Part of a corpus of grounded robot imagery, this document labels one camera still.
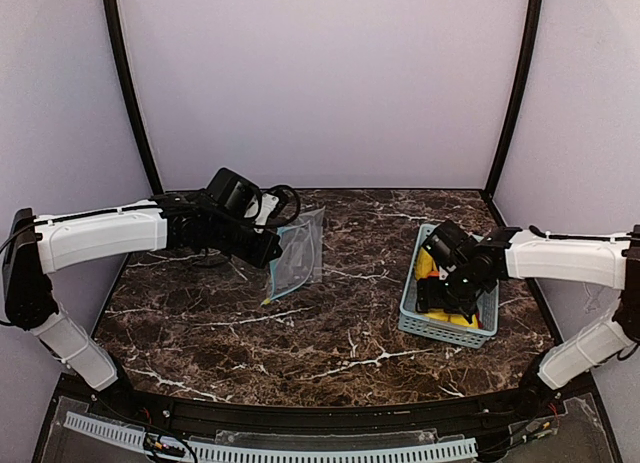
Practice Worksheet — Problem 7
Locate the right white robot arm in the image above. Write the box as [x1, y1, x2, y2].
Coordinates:
[418, 220, 639, 390]

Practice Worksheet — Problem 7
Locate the black front table rail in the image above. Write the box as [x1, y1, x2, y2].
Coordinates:
[84, 362, 551, 439]

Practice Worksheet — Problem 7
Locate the yellow fruit back left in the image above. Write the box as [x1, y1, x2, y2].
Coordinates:
[414, 248, 438, 281]

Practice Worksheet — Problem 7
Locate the black frame post right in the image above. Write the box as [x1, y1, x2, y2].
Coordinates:
[483, 0, 543, 200]

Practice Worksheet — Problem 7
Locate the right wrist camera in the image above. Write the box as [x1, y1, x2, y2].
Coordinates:
[422, 232, 457, 273]

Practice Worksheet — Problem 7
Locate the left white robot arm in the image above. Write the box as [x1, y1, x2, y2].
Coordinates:
[1, 168, 297, 391]

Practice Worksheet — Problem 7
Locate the black frame post left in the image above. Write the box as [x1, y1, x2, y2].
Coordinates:
[102, 0, 164, 194]

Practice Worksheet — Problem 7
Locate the black frame post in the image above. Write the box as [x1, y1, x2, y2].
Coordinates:
[483, 0, 543, 200]
[102, 0, 164, 194]

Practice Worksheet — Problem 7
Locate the light blue plastic basket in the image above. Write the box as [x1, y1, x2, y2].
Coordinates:
[398, 224, 499, 349]

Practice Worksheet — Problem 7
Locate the slotted grey cable duct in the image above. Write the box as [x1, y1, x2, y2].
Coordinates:
[64, 411, 478, 462]

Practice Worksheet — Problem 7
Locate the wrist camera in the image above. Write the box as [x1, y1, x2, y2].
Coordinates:
[422, 232, 457, 273]
[244, 184, 301, 233]

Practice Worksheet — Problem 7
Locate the clear zip bag blue zipper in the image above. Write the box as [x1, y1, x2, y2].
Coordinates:
[261, 207, 325, 306]

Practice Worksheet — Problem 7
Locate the red chili pepper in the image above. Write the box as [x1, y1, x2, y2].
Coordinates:
[476, 303, 486, 329]

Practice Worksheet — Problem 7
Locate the round yellow lemon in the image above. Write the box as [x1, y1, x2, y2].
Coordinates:
[423, 309, 450, 322]

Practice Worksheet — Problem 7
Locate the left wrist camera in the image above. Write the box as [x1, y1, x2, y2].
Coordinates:
[244, 184, 301, 233]

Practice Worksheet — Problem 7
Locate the yellow mango front right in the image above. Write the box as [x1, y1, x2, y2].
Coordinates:
[448, 314, 481, 329]

